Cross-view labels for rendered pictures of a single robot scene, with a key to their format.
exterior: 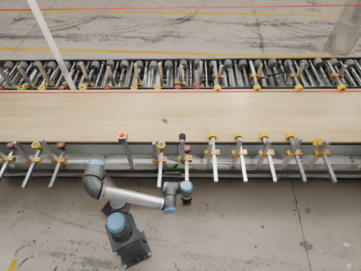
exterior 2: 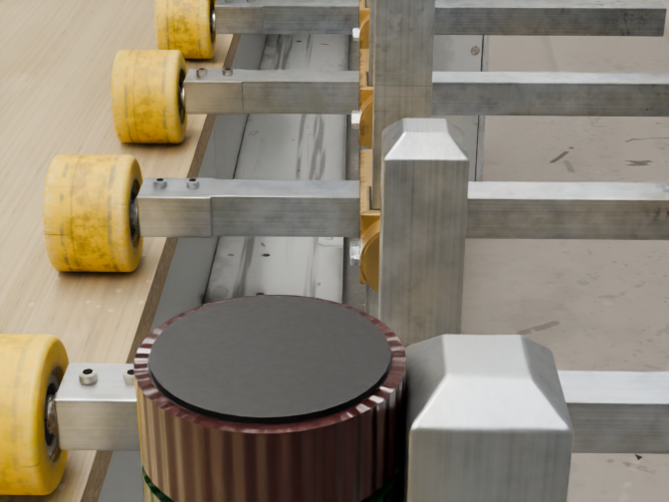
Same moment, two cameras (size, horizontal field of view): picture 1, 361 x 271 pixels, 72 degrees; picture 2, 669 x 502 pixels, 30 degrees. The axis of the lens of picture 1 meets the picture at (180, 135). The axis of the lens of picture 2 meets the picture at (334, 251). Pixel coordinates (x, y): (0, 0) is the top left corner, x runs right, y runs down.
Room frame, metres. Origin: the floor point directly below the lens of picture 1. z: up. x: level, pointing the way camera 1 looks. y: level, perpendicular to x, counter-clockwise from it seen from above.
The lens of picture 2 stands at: (1.32, 0.22, 1.29)
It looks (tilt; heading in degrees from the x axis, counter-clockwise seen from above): 25 degrees down; 268
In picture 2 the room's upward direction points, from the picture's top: straight up
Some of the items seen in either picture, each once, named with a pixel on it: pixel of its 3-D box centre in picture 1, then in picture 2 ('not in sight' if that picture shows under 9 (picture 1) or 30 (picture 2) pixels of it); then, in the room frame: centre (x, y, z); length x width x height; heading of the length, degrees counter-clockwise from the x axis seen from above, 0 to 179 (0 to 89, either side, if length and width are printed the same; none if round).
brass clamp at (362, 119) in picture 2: (266, 153); (388, 99); (1.24, -0.79, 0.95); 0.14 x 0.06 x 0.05; 87
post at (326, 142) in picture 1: (316, 156); not in sight; (1.22, -1.26, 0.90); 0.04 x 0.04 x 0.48; 87
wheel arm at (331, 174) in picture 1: (327, 163); not in sight; (1.11, -1.30, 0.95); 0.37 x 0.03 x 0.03; 177
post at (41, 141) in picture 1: (51, 155); not in sight; (1.33, 1.24, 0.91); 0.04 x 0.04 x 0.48; 87
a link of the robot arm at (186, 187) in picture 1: (186, 188); not in sight; (0.83, -0.03, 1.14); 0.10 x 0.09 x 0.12; 86
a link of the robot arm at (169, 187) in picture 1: (171, 189); not in sight; (0.82, 0.08, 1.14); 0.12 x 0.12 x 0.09; 86
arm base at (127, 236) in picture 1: (121, 229); not in sight; (0.69, 0.55, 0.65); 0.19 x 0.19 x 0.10
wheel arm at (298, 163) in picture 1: (296, 156); (421, 15); (1.19, -1.05, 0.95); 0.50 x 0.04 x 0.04; 177
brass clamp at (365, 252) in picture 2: (238, 152); (396, 219); (1.25, -0.54, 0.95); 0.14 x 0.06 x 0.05; 87
